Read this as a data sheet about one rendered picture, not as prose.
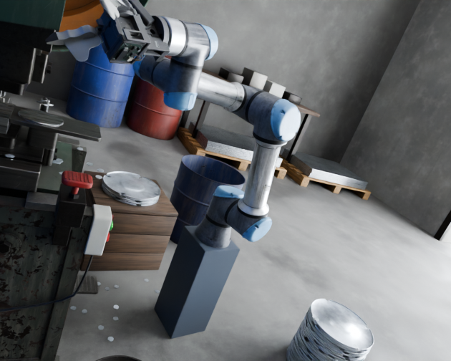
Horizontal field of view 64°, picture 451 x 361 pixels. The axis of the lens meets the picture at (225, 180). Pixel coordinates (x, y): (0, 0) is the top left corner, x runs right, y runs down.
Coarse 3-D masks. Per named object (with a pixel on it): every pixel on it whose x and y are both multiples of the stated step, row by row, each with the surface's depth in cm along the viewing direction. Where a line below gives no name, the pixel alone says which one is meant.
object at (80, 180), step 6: (66, 174) 86; (72, 174) 87; (78, 174) 88; (84, 174) 89; (66, 180) 84; (72, 180) 84; (78, 180) 85; (84, 180) 86; (90, 180) 88; (72, 186) 85; (78, 186) 85; (84, 186) 86; (90, 186) 87; (72, 192) 88
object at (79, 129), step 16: (16, 112) 106; (32, 112) 109; (48, 112) 114; (32, 128) 105; (48, 128) 104; (64, 128) 108; (80, 128) 113; (96, 128) 118; (32, 144) 107; (48, 144) 108; (48, 160) 110
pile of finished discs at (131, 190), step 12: (108, 180) 178; (120, 180) 182; (132, 180) 186; (144, 180) 193; (108, 192) 171; (120, 192) 171; (132, 192) 176; (144, 192) 180; (156, 192) 185; (132, 204) 171; (144, 204) 174
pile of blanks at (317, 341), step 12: (300, 324) 168; (312, 324) 154; (300, 336) 160; (312, 336) 153; (324, 336) 148; (288, 348) 168; (300, 348) 157; (312, 348) 152; (324, 348) 149; (336, 348) 146; (288, 360) 163; (300, 360) 156; (312, 360) 152; (324, 360) 149; (336, 360) 147; (348, 360) 148; (360, 360) 152
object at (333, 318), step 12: (324, 300) 171; (312, 312) 158; (324, 312) 161; (336, 312) 164; (348, 312) 168; (324, 324) 153; (336, 324) 155; (348, 324) 158; (360, 324) 163; (336, 336) 149; (348, 336) 152; (360, 336) 155; (372, 336) 157; (360, 348) 147
